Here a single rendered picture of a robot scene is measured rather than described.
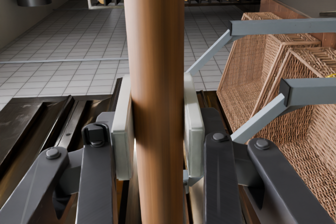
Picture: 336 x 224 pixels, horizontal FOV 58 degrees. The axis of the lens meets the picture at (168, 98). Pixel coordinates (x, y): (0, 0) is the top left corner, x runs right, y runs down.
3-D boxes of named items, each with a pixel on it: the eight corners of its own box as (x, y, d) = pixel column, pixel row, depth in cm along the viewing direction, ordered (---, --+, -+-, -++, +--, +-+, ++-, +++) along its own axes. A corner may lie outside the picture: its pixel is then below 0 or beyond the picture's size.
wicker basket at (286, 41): (300, 147, 134) (238, 150, 133) (260, 91, 184) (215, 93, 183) (324, 40, 112) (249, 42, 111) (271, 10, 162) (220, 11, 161)
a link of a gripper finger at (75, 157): (112, 195, 13) (43, 199, 13) (122, 132, 18) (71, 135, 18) (108, 169, 13) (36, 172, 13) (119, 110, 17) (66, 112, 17)
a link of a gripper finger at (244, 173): (208, 164, 13) (279, 162, 13) (196, 107, 17) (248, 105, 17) (207, 191, 14) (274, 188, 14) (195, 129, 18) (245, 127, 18)
